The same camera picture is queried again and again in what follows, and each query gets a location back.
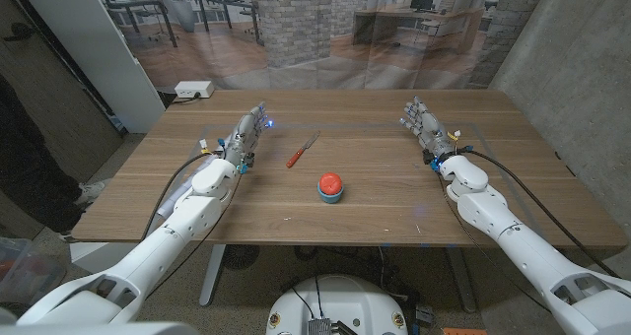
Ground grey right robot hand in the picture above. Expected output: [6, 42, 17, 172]
[398, 96, 462, 171]

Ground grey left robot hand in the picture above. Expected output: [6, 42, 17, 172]
[216, 101, 273, 174]

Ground red-handled table knife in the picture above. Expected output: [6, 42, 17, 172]
[285, 130, 321, 169]

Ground red ball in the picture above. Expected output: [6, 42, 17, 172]
[318, 171, 343, 195]

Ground white power outlet box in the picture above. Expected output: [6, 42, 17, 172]
[174, 80, 216, 100]

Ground long grey cup stack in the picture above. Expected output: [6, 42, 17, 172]
[156, 174, 198, 218]

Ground small blue cup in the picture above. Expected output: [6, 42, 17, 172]
[316, 184, 345, 205]

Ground printed office backdrop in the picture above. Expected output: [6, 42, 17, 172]
[93, 0, 551, 91]

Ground black round floor fan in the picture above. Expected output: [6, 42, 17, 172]
[221, 244, 261, 271]

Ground grey table leg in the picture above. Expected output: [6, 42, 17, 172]
[198, 243, 227, 307]
[446, 245, 478, 314]

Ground white upright panel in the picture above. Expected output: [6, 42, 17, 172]
[14, 0, 167, 134]

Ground white robot torso base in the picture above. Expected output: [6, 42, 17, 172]
[265, 274, 409, 335]

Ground clear plastic storage bin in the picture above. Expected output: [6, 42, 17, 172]
[0, 235, 65, 306]

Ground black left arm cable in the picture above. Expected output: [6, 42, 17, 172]
[141, 150, 221, 241]

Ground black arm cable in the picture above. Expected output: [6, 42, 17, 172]
[141, 150, 221, 241]
[462, 147, 620, 280]

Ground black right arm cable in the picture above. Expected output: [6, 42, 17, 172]
[462, 147, 620, 280]

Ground black door handle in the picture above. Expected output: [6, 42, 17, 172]
[2, 22, 36, 43]

